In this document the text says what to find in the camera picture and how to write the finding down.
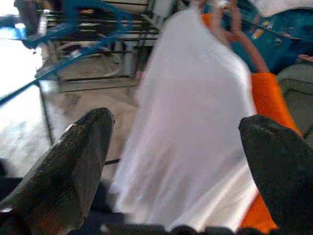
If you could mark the black metal drying rack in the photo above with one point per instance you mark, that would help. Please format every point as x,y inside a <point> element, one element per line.
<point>97,78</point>

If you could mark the pink clothes hanger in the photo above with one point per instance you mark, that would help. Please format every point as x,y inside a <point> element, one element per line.
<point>252,49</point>

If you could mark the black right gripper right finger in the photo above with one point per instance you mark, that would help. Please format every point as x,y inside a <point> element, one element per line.
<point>281,171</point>

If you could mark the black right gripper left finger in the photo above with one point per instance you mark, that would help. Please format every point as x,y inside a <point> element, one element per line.
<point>61,171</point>

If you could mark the white hanging garment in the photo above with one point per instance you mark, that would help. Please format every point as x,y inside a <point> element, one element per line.
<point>190,110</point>

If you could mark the orange hanging garment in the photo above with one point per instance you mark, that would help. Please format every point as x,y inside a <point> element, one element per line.
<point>266,98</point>

